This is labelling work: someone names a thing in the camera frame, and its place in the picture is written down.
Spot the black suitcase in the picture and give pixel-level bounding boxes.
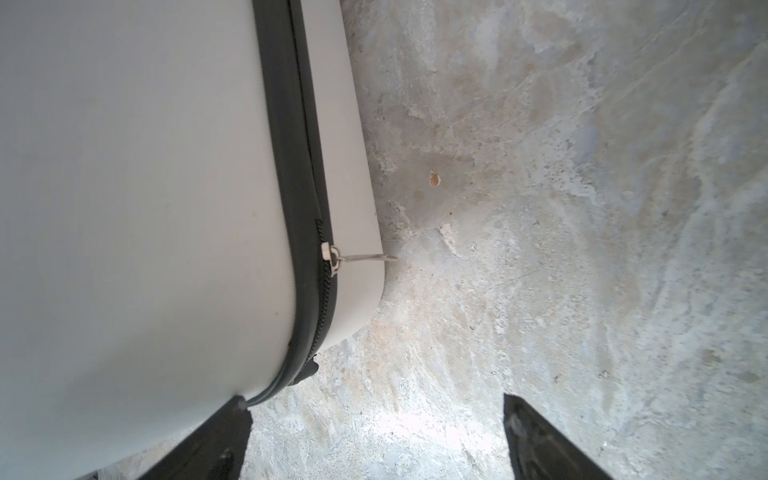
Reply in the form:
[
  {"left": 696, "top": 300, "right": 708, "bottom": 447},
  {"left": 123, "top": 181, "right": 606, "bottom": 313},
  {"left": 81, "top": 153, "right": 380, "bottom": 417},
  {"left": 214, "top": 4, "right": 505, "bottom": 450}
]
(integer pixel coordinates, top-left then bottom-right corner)
[{"left": 1, "top": 1, "right": 385, "bottom": 479}]

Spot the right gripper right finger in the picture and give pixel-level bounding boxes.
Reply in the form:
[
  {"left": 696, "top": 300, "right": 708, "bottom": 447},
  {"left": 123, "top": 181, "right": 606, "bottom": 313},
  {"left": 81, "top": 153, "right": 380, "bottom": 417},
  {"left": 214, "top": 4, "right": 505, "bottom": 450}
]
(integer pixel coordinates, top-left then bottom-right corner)
[{"left": 503, "top": 394, "right": 611, "bottom": 480}]

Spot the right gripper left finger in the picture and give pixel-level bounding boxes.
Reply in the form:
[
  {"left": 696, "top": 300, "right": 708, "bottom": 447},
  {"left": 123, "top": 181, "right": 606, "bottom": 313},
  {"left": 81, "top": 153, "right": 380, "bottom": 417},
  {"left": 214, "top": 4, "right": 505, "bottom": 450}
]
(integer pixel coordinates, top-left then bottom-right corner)
[{"left": 140, "top": 396, "right": 253, "bottom": 480}]

